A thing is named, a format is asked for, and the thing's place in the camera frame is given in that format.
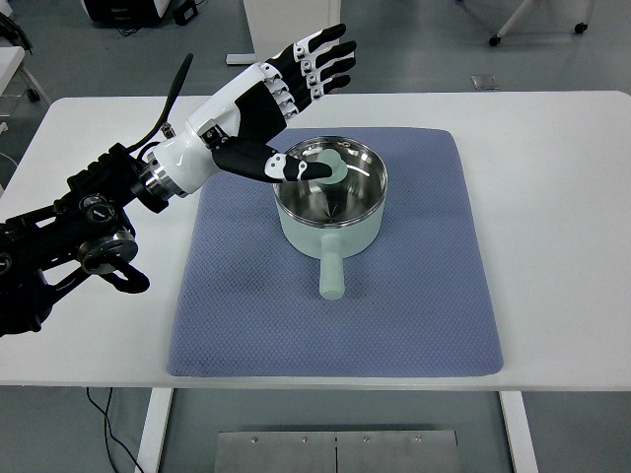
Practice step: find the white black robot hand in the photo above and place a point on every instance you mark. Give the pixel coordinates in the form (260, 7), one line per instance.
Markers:
(232, 130)

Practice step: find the mint green pot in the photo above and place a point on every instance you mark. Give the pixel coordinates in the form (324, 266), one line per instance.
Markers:
(330, 246)

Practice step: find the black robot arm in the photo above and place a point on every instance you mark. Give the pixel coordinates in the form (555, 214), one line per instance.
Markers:
(49, 252)

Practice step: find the glass lid green knob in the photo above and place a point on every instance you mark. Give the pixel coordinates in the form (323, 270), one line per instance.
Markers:
(334, 205)

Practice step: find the black device on floor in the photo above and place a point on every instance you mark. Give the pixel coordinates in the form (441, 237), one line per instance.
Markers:
(140, 13)

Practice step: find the blue textured mat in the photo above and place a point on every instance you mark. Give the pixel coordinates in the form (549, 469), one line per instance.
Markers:
(414, 303)

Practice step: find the white cart at left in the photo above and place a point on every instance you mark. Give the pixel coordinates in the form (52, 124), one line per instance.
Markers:
(17, 81)

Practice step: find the metal floor outlet plate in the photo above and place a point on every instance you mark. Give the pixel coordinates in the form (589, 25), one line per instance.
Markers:
(484, 82)

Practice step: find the wheeled chair base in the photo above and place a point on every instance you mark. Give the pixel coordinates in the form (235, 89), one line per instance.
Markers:
(499, 24)

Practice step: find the left white table leg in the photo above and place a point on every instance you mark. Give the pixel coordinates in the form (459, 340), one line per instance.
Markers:
(154, 431)

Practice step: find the white table leg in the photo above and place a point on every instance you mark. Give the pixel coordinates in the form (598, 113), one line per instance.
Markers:
(518, 432)
(154, 431)

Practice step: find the right white table leg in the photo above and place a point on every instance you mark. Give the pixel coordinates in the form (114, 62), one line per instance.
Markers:
(518, 432)

